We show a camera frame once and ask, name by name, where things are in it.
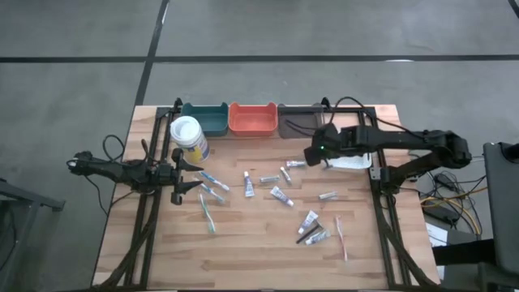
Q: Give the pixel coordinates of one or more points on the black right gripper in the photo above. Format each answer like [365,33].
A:
[330,142]

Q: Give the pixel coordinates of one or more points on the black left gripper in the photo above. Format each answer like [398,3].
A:
[177,178]

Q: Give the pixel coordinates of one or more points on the green toothbrush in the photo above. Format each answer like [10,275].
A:
[207,213]

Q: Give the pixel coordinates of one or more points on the Lysol disinfecting wipes canister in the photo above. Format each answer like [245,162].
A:
[186,131]

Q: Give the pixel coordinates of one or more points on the red toothbrush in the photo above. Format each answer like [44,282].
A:
[340,235]

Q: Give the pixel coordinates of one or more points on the black comb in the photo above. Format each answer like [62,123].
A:
[308,234]

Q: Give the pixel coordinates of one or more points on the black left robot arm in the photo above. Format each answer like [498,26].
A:
[121,172]

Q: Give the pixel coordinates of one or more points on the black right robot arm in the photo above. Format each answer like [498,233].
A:
[405,140]

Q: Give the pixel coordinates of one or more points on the white plastic bin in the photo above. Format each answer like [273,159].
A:
[357,162]

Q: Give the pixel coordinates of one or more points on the dark brown bin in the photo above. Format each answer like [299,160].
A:
[308,117]

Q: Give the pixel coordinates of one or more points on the teal plastic bin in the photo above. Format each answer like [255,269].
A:
[211,121]

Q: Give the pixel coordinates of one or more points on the black table clamp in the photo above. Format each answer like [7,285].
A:
[177,104]
[325,102]

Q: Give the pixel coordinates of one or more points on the orange plastic bin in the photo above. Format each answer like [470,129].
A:
[253,121]

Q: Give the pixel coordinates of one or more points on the small black power adapter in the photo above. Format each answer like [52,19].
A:
[445,178]

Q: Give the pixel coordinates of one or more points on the black power brick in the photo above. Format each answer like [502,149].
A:
[440,213]

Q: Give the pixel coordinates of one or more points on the white paper sheet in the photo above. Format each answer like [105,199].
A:
[437,235]

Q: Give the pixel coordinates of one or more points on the dark grey equipment cabinet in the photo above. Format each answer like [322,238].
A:
[503,194]

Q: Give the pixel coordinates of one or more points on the black metal rig frame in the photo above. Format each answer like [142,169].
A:
[368,111]

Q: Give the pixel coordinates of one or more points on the grey metal workbench frame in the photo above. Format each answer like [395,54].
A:
[32,198]

